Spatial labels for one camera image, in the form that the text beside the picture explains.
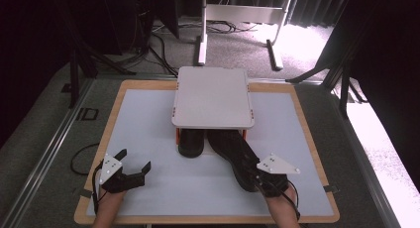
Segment black metal stand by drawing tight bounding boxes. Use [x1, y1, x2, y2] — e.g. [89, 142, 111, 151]
[285, 0, 368, 119]
[67, 19, 137, 109]

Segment black floor bracket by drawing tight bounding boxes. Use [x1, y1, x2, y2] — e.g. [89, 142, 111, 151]
[75, 107, 99, 122]

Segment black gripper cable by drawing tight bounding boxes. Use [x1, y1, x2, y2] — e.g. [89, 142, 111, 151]
[69, 143, 107, 216]
[254, 173, 302, 222]

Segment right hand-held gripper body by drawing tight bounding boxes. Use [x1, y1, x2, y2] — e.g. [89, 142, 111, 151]
[256, 152, 302, 198]

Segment person's left hand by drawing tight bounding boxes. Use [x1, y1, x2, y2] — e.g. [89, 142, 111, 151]
[98, 187, 127, 210]

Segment aluminium rail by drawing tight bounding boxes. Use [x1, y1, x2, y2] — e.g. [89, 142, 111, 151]
[331, 88, 403, 228]
[0, 77, 96, 228]

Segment black sneaker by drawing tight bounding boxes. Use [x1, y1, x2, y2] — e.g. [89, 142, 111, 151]
[206, 129, 265, 193]
[177, 128, 206, 159]

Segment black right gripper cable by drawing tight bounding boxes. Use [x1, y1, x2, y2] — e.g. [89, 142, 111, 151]
[254, 173, 302, 222]

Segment dark computer tower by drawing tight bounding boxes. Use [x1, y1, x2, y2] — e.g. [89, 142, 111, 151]
[132, 0, 157, 53]

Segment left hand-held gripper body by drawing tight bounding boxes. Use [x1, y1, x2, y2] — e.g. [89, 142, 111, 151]
[98, 153, 147, 194]

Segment person's right hand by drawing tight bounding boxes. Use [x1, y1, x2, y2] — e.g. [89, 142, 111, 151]
[263, 183, 298, 210]

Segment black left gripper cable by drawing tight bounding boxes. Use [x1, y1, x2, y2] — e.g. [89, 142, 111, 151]
[69, 143, 107, 216]

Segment white desk frame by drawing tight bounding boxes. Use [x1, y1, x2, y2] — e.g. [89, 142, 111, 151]
[196, 0, 294, 71]

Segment dark curtain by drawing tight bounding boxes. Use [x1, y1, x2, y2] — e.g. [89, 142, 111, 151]
[290, 0, 350, 28]

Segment white two-tier shoe rack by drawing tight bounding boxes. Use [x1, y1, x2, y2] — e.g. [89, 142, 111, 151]
[170, 65, 256, 157]

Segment black floor cables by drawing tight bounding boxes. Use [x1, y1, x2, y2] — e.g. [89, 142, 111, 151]
[132, 19, 180, 77]

